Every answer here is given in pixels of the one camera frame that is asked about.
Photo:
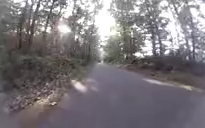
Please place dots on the grey asphalt road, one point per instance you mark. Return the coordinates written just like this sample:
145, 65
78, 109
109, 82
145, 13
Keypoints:
123, 100

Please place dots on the leaf-strewn grass verge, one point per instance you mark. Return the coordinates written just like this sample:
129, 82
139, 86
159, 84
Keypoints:
40, 83

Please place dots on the wood of tall trees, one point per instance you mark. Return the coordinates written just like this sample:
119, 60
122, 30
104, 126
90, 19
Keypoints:
163, 30

